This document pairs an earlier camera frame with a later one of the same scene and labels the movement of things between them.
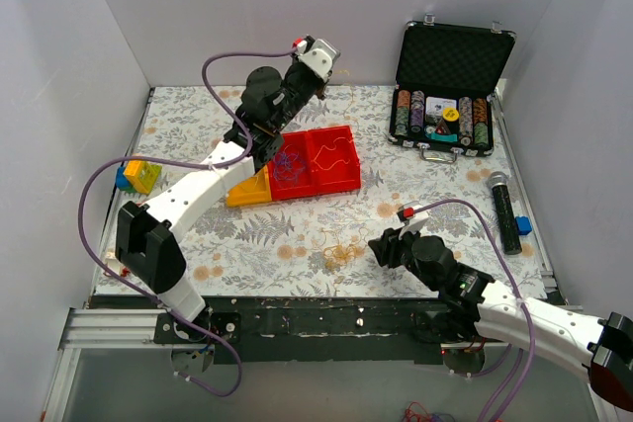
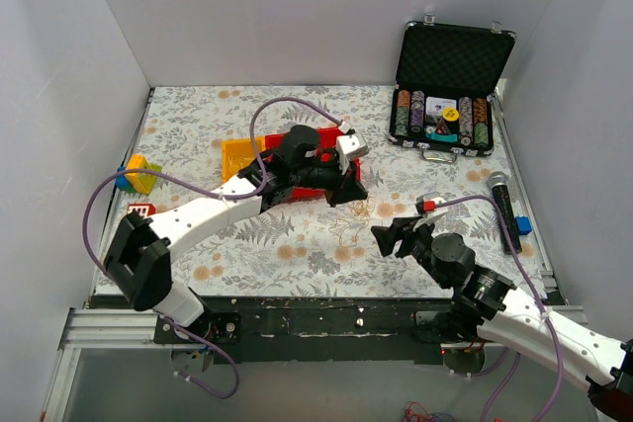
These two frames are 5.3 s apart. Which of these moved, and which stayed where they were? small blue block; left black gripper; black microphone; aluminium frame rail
Moved: left black gripper
Stayed: small blue block; aluminium frame rail; black microphone
